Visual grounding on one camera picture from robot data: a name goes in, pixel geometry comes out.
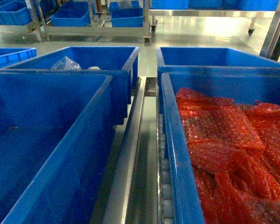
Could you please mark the stainless steel flow rack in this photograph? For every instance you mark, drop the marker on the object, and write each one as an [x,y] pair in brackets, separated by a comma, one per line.
[135,188]

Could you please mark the clear plastic bag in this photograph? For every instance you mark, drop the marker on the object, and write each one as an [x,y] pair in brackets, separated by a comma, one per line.
[66,64]

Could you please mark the blue bin with red wrap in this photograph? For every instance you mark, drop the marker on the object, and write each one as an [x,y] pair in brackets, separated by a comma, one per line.
[243,88]

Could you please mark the blue bin near left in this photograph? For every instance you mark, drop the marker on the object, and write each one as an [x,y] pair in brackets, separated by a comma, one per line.
[56,132]

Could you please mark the blue bin rear right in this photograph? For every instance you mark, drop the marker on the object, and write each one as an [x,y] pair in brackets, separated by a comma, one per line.
[210,61]

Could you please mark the blue bin rear left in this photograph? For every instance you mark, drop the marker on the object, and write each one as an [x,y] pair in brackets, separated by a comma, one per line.
[121,62]

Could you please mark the red bubble wrap bags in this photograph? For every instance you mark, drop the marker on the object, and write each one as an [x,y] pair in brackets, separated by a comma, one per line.
[235,155]

